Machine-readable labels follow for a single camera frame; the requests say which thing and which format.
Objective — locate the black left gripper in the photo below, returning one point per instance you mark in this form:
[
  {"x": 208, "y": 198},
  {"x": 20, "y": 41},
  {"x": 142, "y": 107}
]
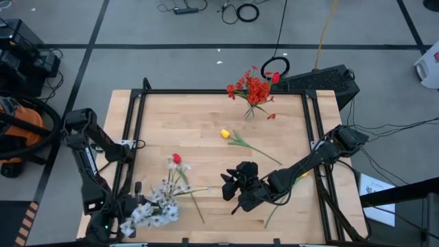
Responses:
[{"x": 127, "y": 206}]

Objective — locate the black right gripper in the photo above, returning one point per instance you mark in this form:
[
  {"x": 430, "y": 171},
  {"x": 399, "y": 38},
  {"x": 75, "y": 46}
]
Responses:
[{"x": 255, "y": 193}]

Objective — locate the white patterned flower spray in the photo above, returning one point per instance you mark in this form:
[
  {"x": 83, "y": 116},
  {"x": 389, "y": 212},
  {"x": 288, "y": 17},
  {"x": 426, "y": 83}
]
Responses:
[
  {"x": 161, "y": 212},
  {"x": 170, "y": 166}
]

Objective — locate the red flower spray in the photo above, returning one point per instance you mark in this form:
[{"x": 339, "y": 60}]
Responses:
[{"x": 271, "y": 116}]

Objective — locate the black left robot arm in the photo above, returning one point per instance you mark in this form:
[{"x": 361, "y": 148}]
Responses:
[{"x": 91, "y": 168}]

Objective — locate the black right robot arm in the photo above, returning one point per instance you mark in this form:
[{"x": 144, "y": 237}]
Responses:
[{"x": 308, "y": 161}]

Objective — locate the clear glass vase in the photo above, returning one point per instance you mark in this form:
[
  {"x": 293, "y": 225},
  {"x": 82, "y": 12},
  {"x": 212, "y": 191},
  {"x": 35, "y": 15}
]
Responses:
[{"x": 249, "y": 113}]

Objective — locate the yellow tulip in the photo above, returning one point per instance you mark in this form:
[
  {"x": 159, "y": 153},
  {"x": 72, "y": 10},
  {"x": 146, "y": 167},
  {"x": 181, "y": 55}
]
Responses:
[
  {"x": 224, "y": 133},
  {"x": 304, "y": 175}
]

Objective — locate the red flower bunch green leaves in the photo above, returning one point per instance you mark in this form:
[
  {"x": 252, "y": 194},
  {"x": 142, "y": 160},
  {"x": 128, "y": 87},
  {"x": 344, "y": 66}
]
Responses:
[{"x": 257, "y": 91}]

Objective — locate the orange vacuum cleaner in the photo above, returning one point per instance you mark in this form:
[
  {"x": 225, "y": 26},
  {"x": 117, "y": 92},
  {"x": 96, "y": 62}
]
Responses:
[{"x": 20, "y": 127}]

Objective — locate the white paper sheet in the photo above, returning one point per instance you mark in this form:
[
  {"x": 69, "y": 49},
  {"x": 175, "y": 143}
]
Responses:
[{"x": 375, "y": 206}]

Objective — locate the black metal beam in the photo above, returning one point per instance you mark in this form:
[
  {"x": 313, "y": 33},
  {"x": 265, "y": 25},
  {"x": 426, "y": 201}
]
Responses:
[{"x": 404, "y": 190}]

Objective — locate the black power strip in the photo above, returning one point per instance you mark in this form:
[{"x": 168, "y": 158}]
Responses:
[{"x": 185, "y": 10}]

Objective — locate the black equipment stack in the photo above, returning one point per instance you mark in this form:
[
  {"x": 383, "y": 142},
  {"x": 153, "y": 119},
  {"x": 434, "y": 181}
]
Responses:
[{"x": 20, "y": 51}]

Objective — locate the white round bin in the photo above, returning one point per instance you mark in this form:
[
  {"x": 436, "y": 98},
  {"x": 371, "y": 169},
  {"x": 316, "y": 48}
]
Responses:
[{"x": 428, "y": 68}]

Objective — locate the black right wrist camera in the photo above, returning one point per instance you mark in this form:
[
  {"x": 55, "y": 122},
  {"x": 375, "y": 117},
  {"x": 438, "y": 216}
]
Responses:
[{"x": 247, "y": 169}]

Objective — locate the black metal table frame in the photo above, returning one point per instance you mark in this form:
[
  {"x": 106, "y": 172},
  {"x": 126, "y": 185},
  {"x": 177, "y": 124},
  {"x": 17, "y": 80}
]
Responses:
[{"x": 223, "y": 92}]

